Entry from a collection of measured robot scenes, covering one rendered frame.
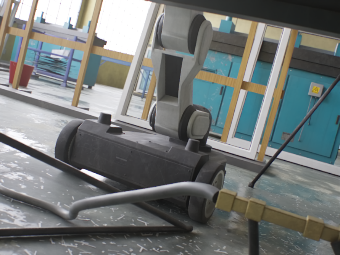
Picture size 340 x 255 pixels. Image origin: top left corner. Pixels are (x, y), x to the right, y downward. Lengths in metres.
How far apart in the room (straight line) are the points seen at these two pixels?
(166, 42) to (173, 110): 0.25
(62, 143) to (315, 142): 3.49
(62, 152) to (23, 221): 0.49
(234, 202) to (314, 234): 0.12
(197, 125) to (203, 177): 0.36
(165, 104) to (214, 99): 3.18
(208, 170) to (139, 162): 0.23
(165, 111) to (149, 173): 0.31
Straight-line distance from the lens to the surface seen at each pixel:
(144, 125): 3.17
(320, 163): 4.26
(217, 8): 0.68
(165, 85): 1.54
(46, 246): 0.92
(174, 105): 1.49
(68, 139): 1.45
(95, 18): 3.78
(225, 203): 0.61
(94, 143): 1.41
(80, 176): 0.94
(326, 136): 4.58
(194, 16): 1.43
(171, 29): 1.43
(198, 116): 1.55
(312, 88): 4.51
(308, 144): 4.58
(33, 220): 1.04
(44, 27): 9.97
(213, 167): 1.27
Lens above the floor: 0.38
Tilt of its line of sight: 4 degrees down
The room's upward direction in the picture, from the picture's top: 15 degrees clockwise
